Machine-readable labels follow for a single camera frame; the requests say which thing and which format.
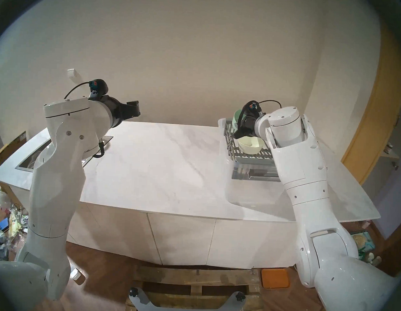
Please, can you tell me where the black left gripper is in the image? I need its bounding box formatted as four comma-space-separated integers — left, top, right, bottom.
102, 96, 142, 129

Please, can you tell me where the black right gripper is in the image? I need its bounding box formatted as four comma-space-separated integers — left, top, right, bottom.
233, 107, 263, 140

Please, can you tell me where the mint green plastic bowl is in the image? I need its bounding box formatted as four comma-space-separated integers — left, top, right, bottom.
232, 109, 245, 134

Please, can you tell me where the cream plastic bowl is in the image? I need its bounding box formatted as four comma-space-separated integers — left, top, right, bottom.
237, 135, 266, 155

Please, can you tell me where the grey dish drying rack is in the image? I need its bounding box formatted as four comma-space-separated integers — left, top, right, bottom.
222, 118, 283, 182

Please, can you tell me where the stainless steel sink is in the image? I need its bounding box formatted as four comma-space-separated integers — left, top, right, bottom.
15, 132, 114, 175

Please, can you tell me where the brown cardboard box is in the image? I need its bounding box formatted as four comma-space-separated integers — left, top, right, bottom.
0, 130, 28, 171

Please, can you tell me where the white counter cabinet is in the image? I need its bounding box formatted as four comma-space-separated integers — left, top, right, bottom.
7, 183, 317, 271

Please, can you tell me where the orange plastic tray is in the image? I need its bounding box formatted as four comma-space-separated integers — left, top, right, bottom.
260, 268, 291, 290

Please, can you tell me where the white plastic bag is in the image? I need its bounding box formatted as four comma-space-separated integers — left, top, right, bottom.
0, 186, 11, 210

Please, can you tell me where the wooden pallet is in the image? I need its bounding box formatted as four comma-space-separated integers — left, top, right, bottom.
126, 263, 269, 311

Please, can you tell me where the yellow snack packet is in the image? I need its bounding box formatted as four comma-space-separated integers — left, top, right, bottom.
8, 212, 22, 238

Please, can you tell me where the teal food box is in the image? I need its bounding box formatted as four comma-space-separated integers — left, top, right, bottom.
351, 230, 376, 252

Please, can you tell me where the clear plastic cup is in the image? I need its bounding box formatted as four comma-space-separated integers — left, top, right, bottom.
68, 267, 86, 286

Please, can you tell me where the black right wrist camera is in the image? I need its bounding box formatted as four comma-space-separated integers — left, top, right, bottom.
244, 100, 263, 114

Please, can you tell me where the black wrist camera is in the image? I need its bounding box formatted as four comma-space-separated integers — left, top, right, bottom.
88, 78, 109, 100
244, 100, 263, 114

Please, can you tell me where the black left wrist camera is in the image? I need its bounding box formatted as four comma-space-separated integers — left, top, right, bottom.
88, 78, 109, 100

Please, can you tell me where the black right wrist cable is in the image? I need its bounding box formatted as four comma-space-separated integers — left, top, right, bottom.
258, 100, 283, 110

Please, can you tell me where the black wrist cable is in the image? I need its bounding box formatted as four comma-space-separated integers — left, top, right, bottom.
62, 81, 108, 159
258, 100, 283, 110

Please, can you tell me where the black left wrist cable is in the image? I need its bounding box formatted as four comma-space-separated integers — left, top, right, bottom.
62, 81, 108, 159

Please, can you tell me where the wooden door frame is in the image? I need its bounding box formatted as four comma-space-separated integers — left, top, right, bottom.
340, 24, 401, 187

